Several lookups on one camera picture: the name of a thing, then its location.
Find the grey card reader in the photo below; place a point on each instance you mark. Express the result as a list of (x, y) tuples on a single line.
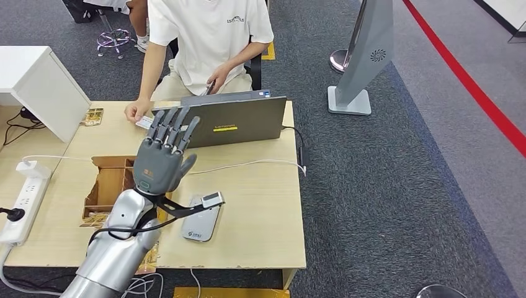
[(201, 226)]

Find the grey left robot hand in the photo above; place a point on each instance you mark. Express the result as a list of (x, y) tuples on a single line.
[(158, 168)]

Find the person's left hand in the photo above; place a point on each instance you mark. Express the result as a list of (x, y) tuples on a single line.
[(222, 76)]

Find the red floor tape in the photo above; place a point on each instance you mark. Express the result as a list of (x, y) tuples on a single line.
[(472, 82)]

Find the black power plug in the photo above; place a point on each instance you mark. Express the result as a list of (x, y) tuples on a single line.
[(15, 214)]

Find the grey laptop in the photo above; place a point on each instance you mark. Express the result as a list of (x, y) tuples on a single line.
[(246, 123)]

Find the person's right forearm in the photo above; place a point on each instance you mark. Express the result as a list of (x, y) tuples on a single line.
[(150, 74)]

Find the wooden organizer box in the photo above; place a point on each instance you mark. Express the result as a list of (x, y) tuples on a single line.
[(109, 181)]

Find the chrome stool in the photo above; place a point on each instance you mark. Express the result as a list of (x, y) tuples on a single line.
[(113, 40)]

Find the black bag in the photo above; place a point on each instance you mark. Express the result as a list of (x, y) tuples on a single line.
[(78, 10)]

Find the hotel key card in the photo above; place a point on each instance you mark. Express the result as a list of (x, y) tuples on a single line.
[(92, 117), (152, 259), (94, 221)]

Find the yellow floor tape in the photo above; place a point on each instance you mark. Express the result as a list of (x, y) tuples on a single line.
[(270, 55), (246, 293)]

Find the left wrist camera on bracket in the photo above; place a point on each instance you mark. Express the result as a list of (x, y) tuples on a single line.
[(211, 200)]

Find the white cabinet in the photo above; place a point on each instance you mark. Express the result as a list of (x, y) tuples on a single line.
[(49, 90)]

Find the white ID card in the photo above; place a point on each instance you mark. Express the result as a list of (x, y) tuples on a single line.
[(144, 123)]

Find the chrome stanchion post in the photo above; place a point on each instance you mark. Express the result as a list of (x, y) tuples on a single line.
[(339, 61)]

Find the person's left forearm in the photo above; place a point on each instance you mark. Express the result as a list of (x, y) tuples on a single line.
[(246, 55)]

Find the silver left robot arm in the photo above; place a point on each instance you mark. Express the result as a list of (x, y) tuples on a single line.
[(119, 255)]

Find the white charger plug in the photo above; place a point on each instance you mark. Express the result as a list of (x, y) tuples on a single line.
[(35, 169)]

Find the person's right hand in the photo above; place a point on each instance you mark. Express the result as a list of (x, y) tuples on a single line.
[(137, 110)]

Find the white power strip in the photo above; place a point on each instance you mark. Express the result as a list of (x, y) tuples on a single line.
[(24, 201)]

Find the black office chair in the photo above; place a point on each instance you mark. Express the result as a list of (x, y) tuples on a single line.
[(257, 72)]

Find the person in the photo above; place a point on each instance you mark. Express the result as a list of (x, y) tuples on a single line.
[(209, 33), (137, 16)]

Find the grey standing panel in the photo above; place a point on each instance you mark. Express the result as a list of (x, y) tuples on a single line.
[(365, 61)]

